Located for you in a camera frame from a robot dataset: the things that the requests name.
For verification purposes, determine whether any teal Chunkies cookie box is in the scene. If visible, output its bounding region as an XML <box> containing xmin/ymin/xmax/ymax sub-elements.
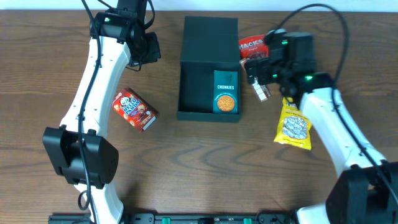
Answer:
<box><xmin>213</xmin><ymin>70</ymin><xmax>239</xmax><ymax>114</ymax></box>

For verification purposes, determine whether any dark green open box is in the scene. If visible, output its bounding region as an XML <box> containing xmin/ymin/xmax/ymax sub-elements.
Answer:
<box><xmin>177</xmin><ymin>16</ymin><xmax>241</xmax><ymax>123</ymax></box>

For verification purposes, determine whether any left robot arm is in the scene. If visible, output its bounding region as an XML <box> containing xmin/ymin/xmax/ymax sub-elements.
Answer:
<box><xmin>43</xmin><ymin>0</ymin><xmax>160</xmax><ymax>223</ymax></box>

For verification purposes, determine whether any brown Pocky box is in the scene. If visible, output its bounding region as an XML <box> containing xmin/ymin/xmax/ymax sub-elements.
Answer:
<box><xmin>239</xmin><ymin>58</ymin><xmax>271</xmax><ymax>102</ymax></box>

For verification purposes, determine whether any red Hacks candy bag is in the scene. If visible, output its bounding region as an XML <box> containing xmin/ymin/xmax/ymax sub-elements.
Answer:
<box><xmin>239</xmin><ymin>35</ymin><xmax>269</xmax><ymax>59</ymax></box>

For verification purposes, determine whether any red Hello Panda box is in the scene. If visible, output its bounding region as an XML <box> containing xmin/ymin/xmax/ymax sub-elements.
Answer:
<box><xmin>113</xmin><ymin>88</ymin><xmax>158</xmax><ymax>132</ymax></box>

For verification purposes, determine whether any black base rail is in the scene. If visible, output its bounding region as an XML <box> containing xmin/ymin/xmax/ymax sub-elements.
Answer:
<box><xmin>47</xmin><ymin>213</ymin><xmax>298</xmax><ymax>224</ymax></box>

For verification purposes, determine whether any yellow Hacks candy bag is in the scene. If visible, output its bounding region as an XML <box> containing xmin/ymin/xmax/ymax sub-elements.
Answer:
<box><xmin>274</xmin><ymin>98</ymin><xmax>312</xmax><ymax>150</ymax></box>

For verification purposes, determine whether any right black cable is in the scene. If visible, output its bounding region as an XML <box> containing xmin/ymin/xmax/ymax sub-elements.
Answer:
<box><xmin>275</xmin><ymin>3</ymin><xmax>398</xmax><ymax>206</ymax></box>

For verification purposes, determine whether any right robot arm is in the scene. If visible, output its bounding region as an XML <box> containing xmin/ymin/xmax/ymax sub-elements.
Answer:
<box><xmin>245</xmin><ymin>29</ymin><xmax>397</xmax><ymax>223</ymax></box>

